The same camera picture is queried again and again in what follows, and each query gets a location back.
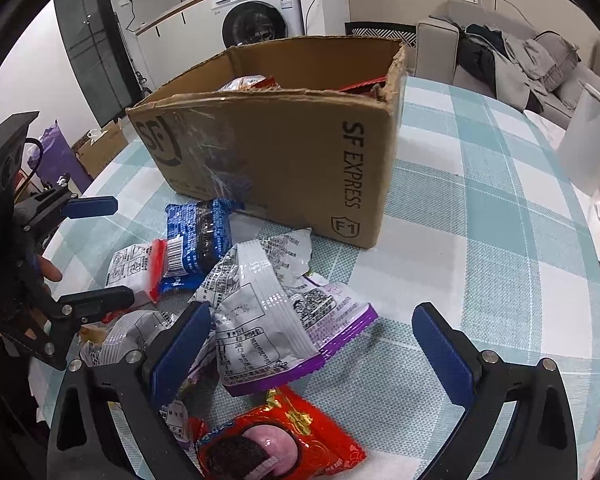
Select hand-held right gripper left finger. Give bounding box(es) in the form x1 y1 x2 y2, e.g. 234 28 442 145
47 301 213 480

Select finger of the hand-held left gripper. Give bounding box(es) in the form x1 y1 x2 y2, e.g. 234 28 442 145
12 174 119 233
0 285 135 372

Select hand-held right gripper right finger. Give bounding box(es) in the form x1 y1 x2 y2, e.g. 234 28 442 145
412 302 578 480

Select white red-edged snack packet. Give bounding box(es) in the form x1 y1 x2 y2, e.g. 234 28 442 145
106 239 168 306

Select small clear pastry packet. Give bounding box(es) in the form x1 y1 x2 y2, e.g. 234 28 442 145
80 324 106 348

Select large silver purple-edged snack bag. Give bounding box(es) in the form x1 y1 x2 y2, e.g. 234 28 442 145
190 228 379 397

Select blue cookie packet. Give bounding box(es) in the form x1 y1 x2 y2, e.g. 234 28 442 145
158 199 244 295

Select red cookie packet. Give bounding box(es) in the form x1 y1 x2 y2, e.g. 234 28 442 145
187 385 368 480

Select large brown cardboard box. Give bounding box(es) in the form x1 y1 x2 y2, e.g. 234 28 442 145
125 35 408 250

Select person's left forearm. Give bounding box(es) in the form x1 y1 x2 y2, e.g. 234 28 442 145
0 330 51 480

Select person's left hand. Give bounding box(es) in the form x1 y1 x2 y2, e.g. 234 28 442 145
34 254 64 284

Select purple bag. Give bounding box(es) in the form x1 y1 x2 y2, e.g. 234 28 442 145
29 120 93 196

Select small cardboard box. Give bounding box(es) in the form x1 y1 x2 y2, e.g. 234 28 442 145
71 119 128 178

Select teal plaid tablecloth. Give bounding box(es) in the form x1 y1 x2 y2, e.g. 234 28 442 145
30 75 600 480

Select dark glass door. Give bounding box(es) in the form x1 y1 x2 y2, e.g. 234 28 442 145
54 0 153 128

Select white lower kitchen cabinet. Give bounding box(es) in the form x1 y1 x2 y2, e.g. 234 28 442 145
135 0 231 96

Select white marble side table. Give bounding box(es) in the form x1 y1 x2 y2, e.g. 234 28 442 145
522 110 600 271

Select white washing machine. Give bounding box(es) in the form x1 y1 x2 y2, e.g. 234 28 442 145
211 0 306 51

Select white cylindrical bin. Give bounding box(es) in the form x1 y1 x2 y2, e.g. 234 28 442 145
557 82 600 196

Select grey jacket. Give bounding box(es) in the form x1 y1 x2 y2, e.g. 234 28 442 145
495 35 548 111

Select black clothes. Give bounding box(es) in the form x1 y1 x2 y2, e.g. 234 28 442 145
457 24 506 96

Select grey sofa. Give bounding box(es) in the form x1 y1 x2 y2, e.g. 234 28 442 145
416 0 600 126

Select grey pillow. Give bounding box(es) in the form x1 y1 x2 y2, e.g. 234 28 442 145
535 30 581 93

